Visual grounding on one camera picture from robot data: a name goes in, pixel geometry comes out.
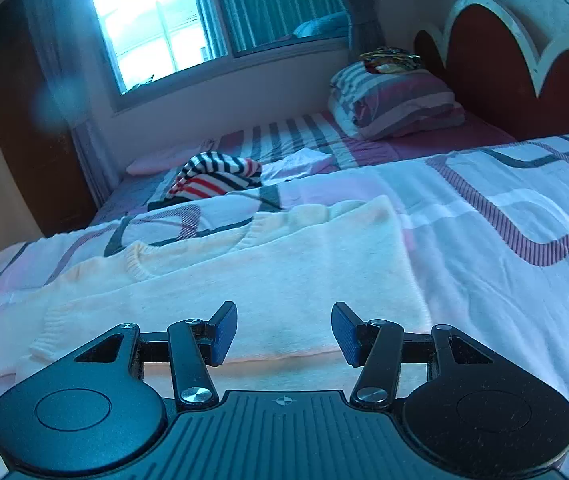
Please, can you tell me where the maroon striped bed sheet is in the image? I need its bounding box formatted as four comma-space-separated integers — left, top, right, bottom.
89, 110, 516, 226

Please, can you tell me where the pink pillow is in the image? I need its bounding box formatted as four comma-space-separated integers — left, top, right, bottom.
127, 145, 215, 177

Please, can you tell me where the grey curtain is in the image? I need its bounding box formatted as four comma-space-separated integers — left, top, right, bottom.
325, 0, 386, 67

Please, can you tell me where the green striped curtain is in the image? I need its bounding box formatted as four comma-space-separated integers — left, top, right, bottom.
208, 0, 350, 55

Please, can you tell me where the sheer white curtain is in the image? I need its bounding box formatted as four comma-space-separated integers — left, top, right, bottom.
18, 0, 121, 207

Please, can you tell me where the white pink printed blanket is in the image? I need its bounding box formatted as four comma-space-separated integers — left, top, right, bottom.
0, 127, 569, 480

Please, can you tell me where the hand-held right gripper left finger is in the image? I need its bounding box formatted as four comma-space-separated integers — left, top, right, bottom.
74, 301, 238, 410

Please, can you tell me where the cream knit sweater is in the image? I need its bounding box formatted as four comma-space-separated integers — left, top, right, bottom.
0, 195, 433, 388

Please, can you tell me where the blue cushion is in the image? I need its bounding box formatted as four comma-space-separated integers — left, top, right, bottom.
292, 11, 351, 40

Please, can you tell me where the striped pillow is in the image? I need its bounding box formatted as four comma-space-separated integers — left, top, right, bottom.
327, 62, 467, 142

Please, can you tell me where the colourful patterned cloth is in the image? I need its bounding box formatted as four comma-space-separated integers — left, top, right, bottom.
359, 46, 425, 76

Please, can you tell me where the dark wooden wardrobe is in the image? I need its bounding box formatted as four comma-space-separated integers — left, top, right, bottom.
0, 0, 99, 237

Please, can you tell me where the red and white headboard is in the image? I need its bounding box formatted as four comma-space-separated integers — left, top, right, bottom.
413, 0, 569, 142

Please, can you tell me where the window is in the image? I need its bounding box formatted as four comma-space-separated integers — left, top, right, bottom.
78, 0, 354, 112

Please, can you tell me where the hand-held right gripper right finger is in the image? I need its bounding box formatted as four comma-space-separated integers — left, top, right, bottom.
331, 302, 496, 409

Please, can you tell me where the black white red striped garment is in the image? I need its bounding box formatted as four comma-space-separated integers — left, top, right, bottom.
147, 151, 264, 211

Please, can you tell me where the white cloth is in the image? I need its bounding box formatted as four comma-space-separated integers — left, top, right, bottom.
259, 147, 338, 183

